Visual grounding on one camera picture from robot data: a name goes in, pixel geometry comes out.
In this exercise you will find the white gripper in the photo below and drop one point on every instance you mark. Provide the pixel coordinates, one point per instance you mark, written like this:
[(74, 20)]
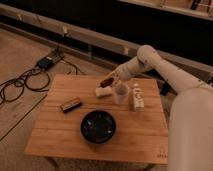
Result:
[(118, 74)]

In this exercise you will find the red pepper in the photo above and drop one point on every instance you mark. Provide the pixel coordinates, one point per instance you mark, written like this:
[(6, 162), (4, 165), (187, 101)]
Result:
[(106, 82)]

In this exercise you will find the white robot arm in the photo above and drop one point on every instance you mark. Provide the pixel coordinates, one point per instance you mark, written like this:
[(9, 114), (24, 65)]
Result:
[(190, 140)]

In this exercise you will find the white ceramic cup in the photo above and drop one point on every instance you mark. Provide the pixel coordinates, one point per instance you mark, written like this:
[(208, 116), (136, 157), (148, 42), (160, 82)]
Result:
[(120, 93)]

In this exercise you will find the white milk carton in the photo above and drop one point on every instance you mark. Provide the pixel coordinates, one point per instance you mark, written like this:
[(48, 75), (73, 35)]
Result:
[(137, 98)]

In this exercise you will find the brown chocolate bar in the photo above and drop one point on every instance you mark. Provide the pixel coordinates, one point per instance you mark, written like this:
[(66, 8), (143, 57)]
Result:
[(70, 105)]

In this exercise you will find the black bowl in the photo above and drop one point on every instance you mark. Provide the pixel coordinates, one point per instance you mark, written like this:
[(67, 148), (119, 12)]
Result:
[(98, 126)]

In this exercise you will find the wooden table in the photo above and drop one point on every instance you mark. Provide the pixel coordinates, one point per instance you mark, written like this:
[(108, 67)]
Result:
[(140, 136)]

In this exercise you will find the black power strip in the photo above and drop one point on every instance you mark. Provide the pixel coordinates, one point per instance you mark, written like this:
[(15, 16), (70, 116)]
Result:
[(50, 60)]

